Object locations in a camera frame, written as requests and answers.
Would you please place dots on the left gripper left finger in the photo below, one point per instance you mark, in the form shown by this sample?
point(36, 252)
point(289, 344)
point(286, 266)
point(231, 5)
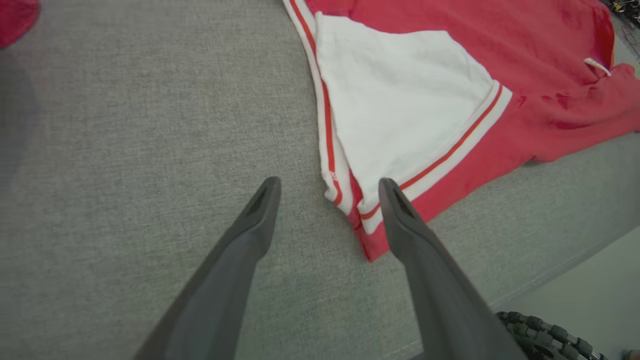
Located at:
point(220, 290)

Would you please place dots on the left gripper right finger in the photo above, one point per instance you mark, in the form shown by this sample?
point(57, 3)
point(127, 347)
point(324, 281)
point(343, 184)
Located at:
point(440, 290)

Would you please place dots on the red jersey with black lettering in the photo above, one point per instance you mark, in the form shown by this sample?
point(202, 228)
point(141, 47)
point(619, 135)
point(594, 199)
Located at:
point(400, 100)

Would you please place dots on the red shorts with white stripe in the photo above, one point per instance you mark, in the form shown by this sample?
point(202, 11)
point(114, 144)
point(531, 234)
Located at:
point(15, 17)

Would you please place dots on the black knobby tyre wheel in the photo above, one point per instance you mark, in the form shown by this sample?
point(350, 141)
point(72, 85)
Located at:
point(545, 337)

